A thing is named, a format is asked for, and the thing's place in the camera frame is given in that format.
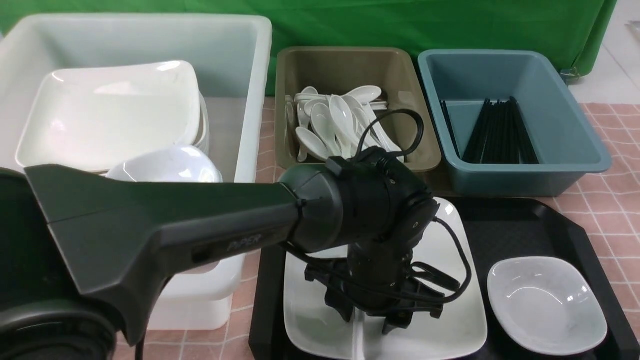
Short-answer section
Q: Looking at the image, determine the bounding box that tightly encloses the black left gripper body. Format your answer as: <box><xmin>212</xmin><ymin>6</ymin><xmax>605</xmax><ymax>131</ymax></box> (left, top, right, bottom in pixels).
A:
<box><xmin>304</xmin><ymin>242</ymin><xmax>462</xmax><ymax>319</ymax></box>

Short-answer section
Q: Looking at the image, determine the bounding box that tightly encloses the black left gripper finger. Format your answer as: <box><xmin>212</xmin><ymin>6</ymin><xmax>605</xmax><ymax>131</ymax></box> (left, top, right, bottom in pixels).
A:
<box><xmin>382</xmin><ymin>311</ymin><xmax>413</xmax><ymax>335</ymax></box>
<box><xmin>325</xmin><ymin>290</ymin><xmax>354</xmax><ymax>323</ymax></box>

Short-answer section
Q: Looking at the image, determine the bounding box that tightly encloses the white ceramic soup spoon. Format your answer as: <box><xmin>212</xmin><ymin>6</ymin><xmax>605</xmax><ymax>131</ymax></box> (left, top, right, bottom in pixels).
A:
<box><xmin>351</xmin><ymin>309</ymin><xmax>366</xmax><ymax>360</ymax></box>

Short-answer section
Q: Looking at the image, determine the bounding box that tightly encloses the white square rice plate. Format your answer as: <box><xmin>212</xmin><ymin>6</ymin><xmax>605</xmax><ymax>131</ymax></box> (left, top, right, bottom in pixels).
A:
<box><xmin>283</xmin><ymin>197</ymin><xmax>489</xmax><ymax>360</ymax></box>

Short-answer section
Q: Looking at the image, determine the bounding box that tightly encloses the small white sauce dish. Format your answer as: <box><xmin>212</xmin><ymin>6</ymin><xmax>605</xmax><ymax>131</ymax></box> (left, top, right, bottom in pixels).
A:
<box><xmin>487</xmin><ymin>256</ymin><xmax>608</xmax><ymax>357</ymax></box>

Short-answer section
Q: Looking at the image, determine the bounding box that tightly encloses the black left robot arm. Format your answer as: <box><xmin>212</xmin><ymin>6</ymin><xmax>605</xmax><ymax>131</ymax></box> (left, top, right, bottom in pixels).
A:
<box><xmin>1</xmin><ymin>147</ymin><xmax>472</xmax><ymax>360</ymax></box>

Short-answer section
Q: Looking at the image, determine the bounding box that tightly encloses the top stacked square plate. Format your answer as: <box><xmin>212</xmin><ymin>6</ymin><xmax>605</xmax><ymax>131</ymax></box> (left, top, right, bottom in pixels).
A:
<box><xmin>14</xmin><ymin>60</ymin><xmax>201</xmax><ymax>173</ymax></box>

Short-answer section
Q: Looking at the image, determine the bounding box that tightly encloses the black serving tray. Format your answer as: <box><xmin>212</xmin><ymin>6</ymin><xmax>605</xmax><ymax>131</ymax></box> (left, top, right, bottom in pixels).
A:
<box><xmin>247</xmin><ymin>197</ymin><xmax>639</xmax><ymax>360</ymax></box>

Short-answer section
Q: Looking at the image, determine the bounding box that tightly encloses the pile of white spoons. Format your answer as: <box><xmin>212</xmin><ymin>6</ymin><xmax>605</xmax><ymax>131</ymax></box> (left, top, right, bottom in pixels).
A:
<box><xmin>285</xmin><ymin>85</ymin><xmax>400</xmax><ymax>164</ymax></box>

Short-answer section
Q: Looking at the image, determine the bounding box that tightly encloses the bundle of black chopsticks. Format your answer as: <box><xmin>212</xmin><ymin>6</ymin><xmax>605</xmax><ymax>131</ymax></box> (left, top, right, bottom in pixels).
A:
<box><xmin>439</xmin><ymin>96</ymin><xmax>540</xmax><ymax>165</ymax></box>

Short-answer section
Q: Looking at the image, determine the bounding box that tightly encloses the olive green plastic bin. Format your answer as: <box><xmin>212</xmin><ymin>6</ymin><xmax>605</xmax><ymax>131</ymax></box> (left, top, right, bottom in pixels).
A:
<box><xmin>274</xmin><ymin>47</ymin><xmax>442</xmax><ymax>173</ymax></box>

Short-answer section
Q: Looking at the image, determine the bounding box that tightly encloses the top stacked small dish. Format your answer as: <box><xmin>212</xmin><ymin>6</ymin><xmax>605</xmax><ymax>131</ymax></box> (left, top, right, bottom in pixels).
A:
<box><xmin>104</xmin><ymin>145</ymin><xmax>224</xmax><ymax>183</ymax></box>

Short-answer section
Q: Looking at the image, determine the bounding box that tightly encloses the pink checkered tablecloth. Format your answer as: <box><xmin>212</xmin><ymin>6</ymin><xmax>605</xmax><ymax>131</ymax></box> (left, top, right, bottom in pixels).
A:
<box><xmin>143</xmin><ymin>100</ymin><xmax>639</xmax><ymax>360</ymax></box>

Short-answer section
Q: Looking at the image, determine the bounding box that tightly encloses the blue plastic bin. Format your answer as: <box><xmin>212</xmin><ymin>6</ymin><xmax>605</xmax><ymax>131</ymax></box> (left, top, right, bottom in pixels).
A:
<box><xmin>417</xmin><ymin>49</ymin><xmax>612</xmax><ymax>198</ymax></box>

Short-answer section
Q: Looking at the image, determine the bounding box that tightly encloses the large white plastic tub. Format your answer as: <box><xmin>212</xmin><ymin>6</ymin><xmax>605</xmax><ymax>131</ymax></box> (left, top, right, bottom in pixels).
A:
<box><xmin>0</xmin><ymin>13</ymin><xmax>273</xmax><ymax>331</ymax></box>

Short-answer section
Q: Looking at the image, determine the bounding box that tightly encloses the green backdrop cloth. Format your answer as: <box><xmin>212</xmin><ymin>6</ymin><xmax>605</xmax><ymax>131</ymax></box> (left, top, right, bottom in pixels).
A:
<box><xmin>0</xmin><ymin>0</ymin><xmax>617</xmax><ymax>76</ymax></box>

